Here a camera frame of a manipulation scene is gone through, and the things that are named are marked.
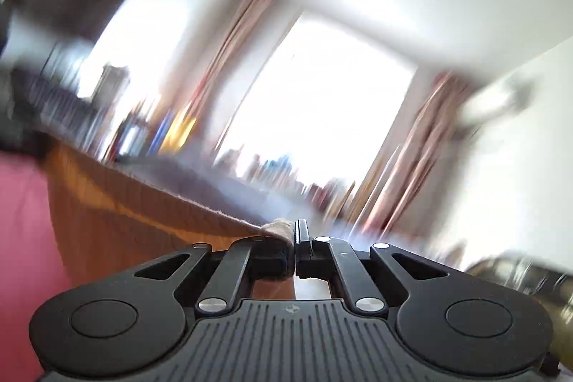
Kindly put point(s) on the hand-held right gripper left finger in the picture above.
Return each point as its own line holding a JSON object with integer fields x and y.
{"x": 268, "y": 263}

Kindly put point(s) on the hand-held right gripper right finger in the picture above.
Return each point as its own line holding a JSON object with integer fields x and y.
{"x": 303, "y": 250}

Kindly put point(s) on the beige pants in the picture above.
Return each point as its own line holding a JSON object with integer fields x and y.
{"x": 134, "y": 221}

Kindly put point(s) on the blue plastic item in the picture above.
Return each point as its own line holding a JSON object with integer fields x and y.
{"x": 280, "y": 167}

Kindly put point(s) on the lavender grey quilt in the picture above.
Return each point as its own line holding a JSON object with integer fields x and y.
{"x": 215, "y": 185}

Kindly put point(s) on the bright window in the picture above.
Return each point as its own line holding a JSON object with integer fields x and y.
{"x": 322, "y": 95}
{"x": 134, "y": 51}

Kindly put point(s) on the pink patterned curtain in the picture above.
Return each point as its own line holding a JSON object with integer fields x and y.
{"x": 425, "y": 149}
{"x": 237, "y": 51}

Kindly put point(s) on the white air conditioner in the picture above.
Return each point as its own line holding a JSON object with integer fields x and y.
{"x": 492, "y": 102}

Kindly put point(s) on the pink blanket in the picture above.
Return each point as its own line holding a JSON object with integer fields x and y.
{"x": 27, "y": 252}

